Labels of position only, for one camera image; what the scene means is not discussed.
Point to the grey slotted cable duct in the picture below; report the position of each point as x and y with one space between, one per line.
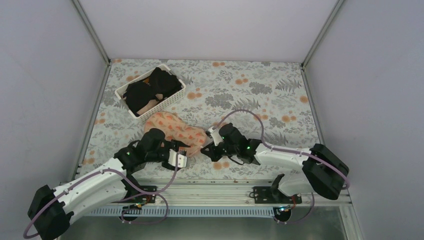
182 211

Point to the white perforated plastic basket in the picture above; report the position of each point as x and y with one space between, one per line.
159 107

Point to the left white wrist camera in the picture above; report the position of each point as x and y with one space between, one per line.
177 159

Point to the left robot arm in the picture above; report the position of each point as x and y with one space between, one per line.
53 210

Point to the aluminium front rail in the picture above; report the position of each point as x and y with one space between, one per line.
229 193

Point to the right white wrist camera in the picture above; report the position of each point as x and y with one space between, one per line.
213 133

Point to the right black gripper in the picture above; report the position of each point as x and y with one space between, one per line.
212 154

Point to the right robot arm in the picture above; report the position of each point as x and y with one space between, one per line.
313 170

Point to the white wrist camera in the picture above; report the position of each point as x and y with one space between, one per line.
177 159
213 133

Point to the floral patterned table mat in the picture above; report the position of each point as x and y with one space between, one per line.
259 98

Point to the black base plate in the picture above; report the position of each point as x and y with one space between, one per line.
269 195
139 198

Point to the black bra in basket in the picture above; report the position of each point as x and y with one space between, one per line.
143 95

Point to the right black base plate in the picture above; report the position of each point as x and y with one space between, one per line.
269 195

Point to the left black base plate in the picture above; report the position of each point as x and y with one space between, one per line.
139 198

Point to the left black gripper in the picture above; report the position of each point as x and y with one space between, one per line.
174 144

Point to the pink floral laundry bag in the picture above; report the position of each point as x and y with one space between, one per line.
175 128

